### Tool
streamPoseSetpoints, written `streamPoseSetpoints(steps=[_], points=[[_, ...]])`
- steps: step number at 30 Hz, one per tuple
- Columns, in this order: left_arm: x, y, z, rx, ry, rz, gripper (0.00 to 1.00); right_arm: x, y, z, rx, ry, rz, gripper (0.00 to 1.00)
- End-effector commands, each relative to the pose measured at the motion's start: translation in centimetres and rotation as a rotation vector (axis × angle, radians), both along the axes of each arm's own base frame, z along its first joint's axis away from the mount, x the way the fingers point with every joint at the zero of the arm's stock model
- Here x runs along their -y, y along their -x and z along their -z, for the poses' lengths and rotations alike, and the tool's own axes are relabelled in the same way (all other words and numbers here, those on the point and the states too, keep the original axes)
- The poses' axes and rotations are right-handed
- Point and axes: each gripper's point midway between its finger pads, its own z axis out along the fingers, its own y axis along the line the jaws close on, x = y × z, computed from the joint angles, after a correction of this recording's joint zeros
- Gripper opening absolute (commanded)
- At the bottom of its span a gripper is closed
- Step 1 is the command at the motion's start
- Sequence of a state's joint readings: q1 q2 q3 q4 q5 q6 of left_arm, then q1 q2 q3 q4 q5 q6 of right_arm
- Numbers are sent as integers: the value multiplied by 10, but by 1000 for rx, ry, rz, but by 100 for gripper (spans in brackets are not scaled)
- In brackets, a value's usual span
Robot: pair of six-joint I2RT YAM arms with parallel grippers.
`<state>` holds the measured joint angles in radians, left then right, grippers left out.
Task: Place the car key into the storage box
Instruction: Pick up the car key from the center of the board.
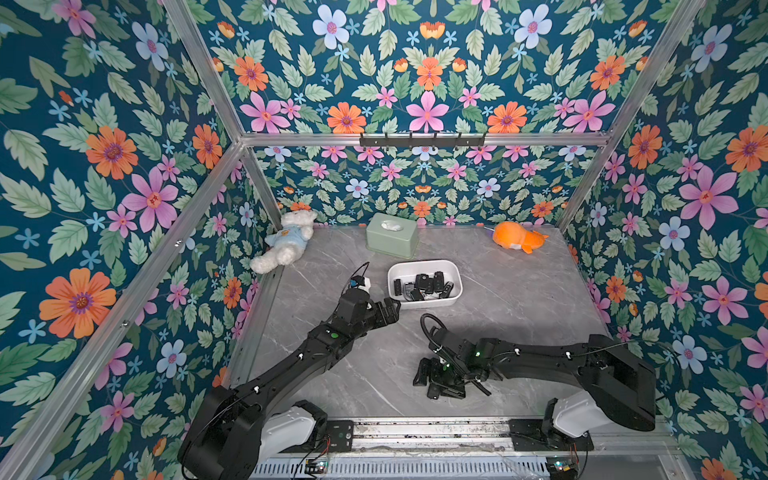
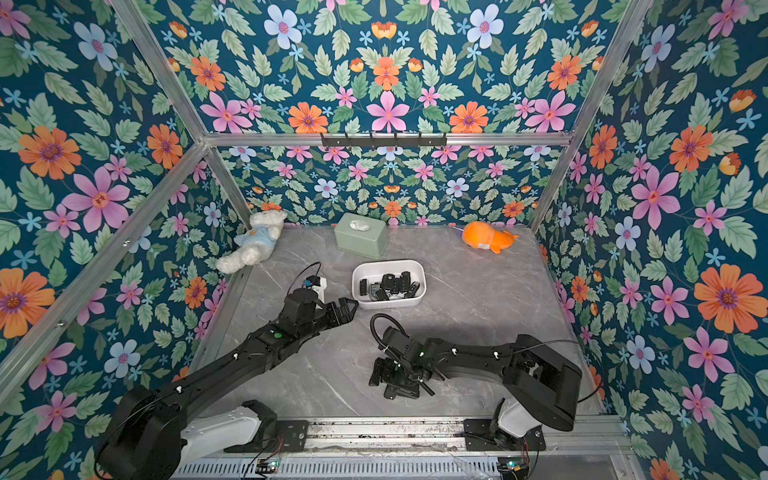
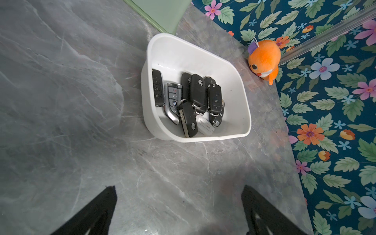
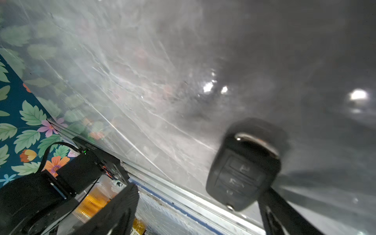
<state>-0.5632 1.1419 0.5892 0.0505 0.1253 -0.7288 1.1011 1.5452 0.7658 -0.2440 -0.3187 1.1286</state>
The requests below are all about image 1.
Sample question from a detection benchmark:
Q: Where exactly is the white storage box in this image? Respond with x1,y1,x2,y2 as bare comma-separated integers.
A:
387,260,463,310

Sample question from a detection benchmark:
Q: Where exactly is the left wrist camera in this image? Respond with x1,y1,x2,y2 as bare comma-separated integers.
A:
334,275,371,327

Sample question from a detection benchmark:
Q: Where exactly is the white teddy bear plush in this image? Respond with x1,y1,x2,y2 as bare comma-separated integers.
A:
249,210,317,275

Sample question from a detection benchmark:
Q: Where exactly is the white perforated vent strip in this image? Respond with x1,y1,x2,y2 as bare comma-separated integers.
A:
251,456,550,479

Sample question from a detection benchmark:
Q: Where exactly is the green tissue box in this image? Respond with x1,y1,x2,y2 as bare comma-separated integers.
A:
366,213,419,259

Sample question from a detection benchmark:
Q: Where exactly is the black slim car key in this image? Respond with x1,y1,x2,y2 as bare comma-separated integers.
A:
439,281,454,299

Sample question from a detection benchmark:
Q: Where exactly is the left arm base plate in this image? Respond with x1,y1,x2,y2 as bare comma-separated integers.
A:
283,420,355,453

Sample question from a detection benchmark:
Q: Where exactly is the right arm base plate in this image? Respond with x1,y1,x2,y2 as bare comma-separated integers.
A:
508,419,594,452

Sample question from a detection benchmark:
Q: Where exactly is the black car key bottom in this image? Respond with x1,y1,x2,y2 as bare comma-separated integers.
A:
439,386,466,399

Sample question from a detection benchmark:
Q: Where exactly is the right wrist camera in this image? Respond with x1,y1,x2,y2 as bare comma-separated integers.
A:
428,327,472,356

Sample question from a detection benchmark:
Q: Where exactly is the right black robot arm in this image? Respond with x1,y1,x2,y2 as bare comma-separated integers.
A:
413,328,656,438

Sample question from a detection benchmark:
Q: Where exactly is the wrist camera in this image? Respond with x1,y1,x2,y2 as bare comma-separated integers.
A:
428,327,472,356
334,275,371,327

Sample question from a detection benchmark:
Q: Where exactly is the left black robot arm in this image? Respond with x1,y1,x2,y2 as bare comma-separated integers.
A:
177,290,401,479

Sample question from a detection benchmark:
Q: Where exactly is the black hook rail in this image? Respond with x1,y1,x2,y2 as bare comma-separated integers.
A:
358,133,486,149

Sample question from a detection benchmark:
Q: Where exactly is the orange plush toy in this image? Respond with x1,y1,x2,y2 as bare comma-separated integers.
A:
492,221,549,254

